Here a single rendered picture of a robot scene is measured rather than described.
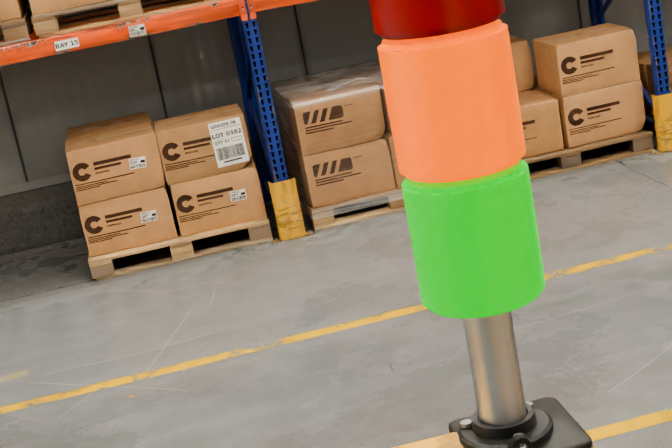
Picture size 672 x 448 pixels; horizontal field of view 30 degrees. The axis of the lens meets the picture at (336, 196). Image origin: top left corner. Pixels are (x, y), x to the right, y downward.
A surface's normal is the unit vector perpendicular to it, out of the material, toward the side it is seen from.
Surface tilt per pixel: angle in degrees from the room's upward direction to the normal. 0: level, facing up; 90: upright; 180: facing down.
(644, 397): 0
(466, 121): 90
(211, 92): 90
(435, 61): 90
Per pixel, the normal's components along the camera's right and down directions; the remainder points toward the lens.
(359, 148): 0.22, 0.25
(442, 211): -0.45, 0.31
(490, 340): -0.08, 0.28
